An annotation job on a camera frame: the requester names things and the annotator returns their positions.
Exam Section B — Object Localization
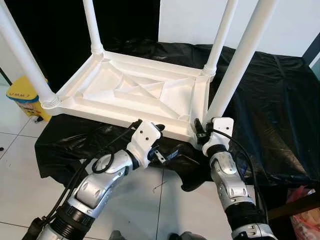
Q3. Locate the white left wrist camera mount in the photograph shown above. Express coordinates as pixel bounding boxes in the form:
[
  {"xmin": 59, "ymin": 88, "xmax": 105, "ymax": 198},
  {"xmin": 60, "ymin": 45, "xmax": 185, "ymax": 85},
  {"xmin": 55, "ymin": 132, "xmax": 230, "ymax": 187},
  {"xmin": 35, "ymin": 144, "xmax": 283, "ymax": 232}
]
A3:
[{"xmin": 125, "ymin": 120, "xmax": 163, "ymax": 169}]

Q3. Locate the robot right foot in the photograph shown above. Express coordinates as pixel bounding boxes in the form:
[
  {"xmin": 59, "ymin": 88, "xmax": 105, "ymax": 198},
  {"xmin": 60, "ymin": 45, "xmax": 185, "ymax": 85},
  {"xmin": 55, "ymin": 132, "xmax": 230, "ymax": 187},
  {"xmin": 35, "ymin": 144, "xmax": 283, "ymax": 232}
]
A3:
[{"xmin": 167, "ymin": 231, "xmax": 201, "ymax": 240}]

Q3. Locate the pink plastic bag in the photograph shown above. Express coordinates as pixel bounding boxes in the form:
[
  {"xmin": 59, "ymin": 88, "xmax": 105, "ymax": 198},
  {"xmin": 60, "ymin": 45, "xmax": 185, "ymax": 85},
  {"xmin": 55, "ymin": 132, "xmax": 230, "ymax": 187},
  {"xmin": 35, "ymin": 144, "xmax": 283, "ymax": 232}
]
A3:
[{"xmin": 287, "ymin": 185, "xmax": 320, "ymax": 240}]

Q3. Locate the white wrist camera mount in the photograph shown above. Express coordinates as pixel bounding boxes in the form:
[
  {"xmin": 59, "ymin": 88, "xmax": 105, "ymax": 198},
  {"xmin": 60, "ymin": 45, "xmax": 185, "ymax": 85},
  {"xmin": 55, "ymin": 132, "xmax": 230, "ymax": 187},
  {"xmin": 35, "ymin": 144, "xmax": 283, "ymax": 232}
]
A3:
[
  {"xmin": 202, "ymin": 117, "xmax": 236, "ymax": 157},
  {"xmin": 125, "ymin": 120, "xmax": 163, "ymax": 169}
]

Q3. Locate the black door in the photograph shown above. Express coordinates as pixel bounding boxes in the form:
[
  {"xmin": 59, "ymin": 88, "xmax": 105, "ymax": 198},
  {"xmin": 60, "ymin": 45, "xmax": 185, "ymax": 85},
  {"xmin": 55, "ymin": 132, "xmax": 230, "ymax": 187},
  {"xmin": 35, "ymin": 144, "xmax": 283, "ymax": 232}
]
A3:
[{"xmin": 2, "ymin": 0, "xmax": 161, "ymax": 93}]

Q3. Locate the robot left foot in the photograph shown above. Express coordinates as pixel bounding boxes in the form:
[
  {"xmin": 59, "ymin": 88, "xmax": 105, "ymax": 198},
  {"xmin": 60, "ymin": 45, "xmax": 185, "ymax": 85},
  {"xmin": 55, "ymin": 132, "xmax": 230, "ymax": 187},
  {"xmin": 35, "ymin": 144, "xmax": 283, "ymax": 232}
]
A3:
[{"xmin": 109, "ymin": 230, "xmax": 126, "ymax": 240}]

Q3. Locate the yellow bin with blue band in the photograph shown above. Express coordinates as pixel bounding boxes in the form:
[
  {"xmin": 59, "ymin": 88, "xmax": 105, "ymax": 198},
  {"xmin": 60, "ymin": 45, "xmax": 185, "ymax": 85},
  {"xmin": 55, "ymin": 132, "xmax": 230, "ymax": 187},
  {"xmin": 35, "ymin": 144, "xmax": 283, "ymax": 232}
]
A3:
[{"xmin": 6, "ymin": 75, "xmax": 51, "ymax": 123}]

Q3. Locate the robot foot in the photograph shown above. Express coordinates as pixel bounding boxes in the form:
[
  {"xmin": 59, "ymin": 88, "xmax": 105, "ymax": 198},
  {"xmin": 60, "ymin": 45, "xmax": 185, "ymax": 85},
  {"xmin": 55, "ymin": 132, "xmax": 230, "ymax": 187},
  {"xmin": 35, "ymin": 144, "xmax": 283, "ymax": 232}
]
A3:
[
  {"xmin": 109, "ymin": 230, "xmax": 126, "ymax": 240},
  {"xmin": 167, "ymin": 231, "xmax": 201, "ymax": 240}
]

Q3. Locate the white plastic children table top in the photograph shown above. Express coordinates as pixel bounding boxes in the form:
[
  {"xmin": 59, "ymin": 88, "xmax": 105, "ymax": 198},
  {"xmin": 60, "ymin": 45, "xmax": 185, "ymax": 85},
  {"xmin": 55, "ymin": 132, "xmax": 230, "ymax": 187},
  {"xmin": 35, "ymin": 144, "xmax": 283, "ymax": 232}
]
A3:
[{"xmin": 44, "ymin": 50, "xmax": 211, "ymax": 148}]

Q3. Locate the black plastic table cover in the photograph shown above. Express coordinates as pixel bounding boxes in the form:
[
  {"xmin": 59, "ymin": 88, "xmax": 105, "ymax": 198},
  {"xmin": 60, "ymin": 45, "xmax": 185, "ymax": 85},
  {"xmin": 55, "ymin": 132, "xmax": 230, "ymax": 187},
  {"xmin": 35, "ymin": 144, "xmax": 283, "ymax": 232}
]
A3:
[{"xmin": 35, "ymin": 40, "xmax": 320, "ymax": 193}]

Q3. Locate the white plastic table leg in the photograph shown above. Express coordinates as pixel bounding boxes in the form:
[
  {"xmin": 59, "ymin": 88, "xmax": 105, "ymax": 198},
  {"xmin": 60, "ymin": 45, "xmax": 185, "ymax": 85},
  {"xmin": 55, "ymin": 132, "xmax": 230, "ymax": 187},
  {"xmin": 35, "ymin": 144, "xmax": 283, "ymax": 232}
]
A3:
[
  {"xmin": 0, "ymin": 0, "xmax": 61, "ymax": 110},
  {"xmin": 205, "ymin": 0, "xmax": 278, "ymax": 126},
  {"xmin": 82, "ymin": 0, "xmax": 106, "ymax": 57},
  {"xmin": 202, "ymin": 0, "xmax": 240, "ymax": 77}
]

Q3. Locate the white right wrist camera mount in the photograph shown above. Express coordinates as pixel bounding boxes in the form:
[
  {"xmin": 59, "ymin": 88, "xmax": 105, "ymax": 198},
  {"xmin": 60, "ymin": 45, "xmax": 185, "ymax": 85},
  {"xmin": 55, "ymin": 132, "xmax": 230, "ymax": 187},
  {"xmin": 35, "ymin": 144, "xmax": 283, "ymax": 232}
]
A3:
[{"xmin": 202, "ymin": 117, "xmax": 236, "ymax": 157}]

